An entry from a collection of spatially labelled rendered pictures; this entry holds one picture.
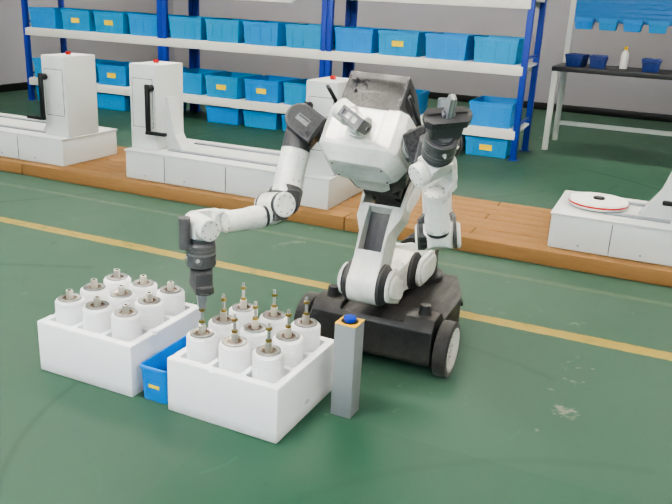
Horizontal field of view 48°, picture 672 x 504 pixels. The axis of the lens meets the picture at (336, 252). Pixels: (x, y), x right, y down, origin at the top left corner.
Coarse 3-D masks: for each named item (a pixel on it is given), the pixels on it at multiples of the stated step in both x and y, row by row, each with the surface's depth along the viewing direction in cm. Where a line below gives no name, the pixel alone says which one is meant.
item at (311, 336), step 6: (294, 324) 242; (318, 324) 243; (294, 330) 240; (300, 330) 239; (306, 330) 239; (312, 330) 239; (318, 330) 241; (306, 336) 239; (312, 336) 240; (318, 336) 242; (306, 342) 240; (312, 342) 241; (318, 342) 243; (306, 348) 241; (312, 348) 242
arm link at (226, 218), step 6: (198, 210) 224; (204, 210) 224; (210, 210) 225; (216, 210) 225; (222, 210) 225; (228, 210) 225; (210, 216) 226; (216, 216) 226; (222, 216) 226; (228, 216) 223; (234, 216) 224; (222, 222) 226; (228, 222) 223; (234, 222) 224; (222, 228) 227; (228, 228) 224; (234, 228) 225
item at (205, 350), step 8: (216, 336) 231; (192, 344) 229; (200, 344) 228; (208, 344) 229; (216, 344) 232; (192, 352) 230; (200, 352) 229; (208, 352) 230; (216, 352) 233; (192, 360) 230; (200, 360) 230; (208, 360) 230
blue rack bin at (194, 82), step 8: (184, 72) 762; (192, 72) 803; (200, 72) 810; (208, 72) 806; (216, 72) 779; (184, 80) 765; (192, 80) 762; (200, 80) 758; (184, 88) 768; (192, 88) 765; (200, 88) 761
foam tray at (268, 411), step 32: (320, 352) 239; (192, 384) 229; (224, 384) 223; (256, 384) 218; (288, 384) 221; (320, 384) 243; (192, 416) 233; (224, 416) 227; (256, 416) 221; (288, 416) 225
